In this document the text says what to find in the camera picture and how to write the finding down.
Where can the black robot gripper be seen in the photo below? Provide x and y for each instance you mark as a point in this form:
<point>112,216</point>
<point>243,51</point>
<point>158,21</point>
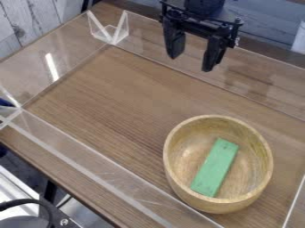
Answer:
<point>206,19</point>

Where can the green rectangular block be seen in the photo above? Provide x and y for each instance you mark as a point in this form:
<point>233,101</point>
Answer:
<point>213,171</point>

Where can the brown wooden bowl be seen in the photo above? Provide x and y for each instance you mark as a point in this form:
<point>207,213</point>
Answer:
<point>186,148</point>

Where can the black metal table leg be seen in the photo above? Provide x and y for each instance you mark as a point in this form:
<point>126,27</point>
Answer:
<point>49,193</point>

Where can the clear acrylic enclosure wall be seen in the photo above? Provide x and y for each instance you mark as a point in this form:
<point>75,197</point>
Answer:
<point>100,95</point>

